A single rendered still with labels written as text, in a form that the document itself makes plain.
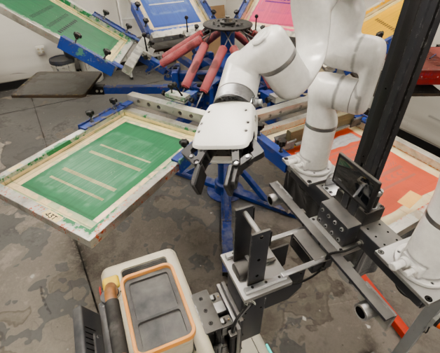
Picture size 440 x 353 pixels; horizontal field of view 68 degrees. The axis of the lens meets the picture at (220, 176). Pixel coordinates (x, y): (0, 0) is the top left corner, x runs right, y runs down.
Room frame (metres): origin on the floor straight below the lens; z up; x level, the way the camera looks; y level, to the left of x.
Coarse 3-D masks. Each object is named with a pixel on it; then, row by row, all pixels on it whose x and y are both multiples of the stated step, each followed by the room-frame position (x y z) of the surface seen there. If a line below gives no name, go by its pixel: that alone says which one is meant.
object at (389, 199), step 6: (294, 150) 1.25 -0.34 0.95; (384, 192) 0.96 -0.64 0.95; (390, 192) 0.96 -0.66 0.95; (396, 192) 0.96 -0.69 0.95; (402, 192) 0.96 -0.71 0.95; (384, 198) 0.92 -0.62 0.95; (390, 198) 0.92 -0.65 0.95; (396, 198) 0.92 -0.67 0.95; (384, 204) 0.89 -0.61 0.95; (390, 204) 0.89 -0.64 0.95; (396, 204) 0.89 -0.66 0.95; (384, 210) 0.85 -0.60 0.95; (390, 210) 0.85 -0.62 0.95
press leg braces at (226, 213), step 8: (192, 168) 2.24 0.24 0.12; (224, 168) 1.97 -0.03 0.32; (224, 176) 1.93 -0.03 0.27; (248, 176) 1.98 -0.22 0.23; (256, 184) 1.96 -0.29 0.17; (224, 192) 1.84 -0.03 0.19; (256, 192) 1.93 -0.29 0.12; (224, 200) 1.79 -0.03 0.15; (264, 200) 1.89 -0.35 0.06; (224, 208) 1.75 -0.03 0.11; (224, 216) 1.71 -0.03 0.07
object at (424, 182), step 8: (336, 136) 1.38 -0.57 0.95; (360, 136) 1.38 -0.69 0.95; (352, 144) 1.30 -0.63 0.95; (392, 160) 1.17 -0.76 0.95; (400, 160) 1.17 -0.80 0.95; (408, 168) 1.11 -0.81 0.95; (416, 168) 1.11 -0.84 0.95; (416, 176) 1.05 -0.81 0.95; (424, 176) 1.05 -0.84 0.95; (432, 176) 1.05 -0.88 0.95; (400, 184) 1.00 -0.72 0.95; (408, 184) 1.00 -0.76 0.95; (416, 184) 1.00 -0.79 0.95; (424, 184) 1.00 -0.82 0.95; (432, 184) 1.00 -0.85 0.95; (416, 192) 0.96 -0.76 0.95; (424, 192) 0.96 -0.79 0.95
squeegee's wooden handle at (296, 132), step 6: (342, 114) 1.40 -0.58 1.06; (348, 114) 1.42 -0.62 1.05; (342, 120) 1.40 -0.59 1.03; (348, 120) 1.42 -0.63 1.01; (300, 126) 1.29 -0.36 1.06; (288, 132) 1.25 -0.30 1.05; (294, 132) 1.25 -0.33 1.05; (300, 132) 1.26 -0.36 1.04; (288, 138) 1.25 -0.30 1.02; (294, 138) 1.25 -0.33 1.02; (300, 138) 1.27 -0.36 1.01
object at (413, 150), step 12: (288, 120) 1.47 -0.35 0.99; (300, 120) 1.49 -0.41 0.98; (264, 132) 1.37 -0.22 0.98; (276, 132) 1.41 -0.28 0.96; (396, 144) 1.28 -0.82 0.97; (408, 144) 1.25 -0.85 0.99; (420, 156) 1.17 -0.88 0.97; (432, 156) 1.15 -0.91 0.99; (288, 168) 1.10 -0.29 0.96; (408, 216) 0.79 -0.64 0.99; (420, 216) 0.79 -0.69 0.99; (396, 228) 0.73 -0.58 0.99; (408, 228) 0.75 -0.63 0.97
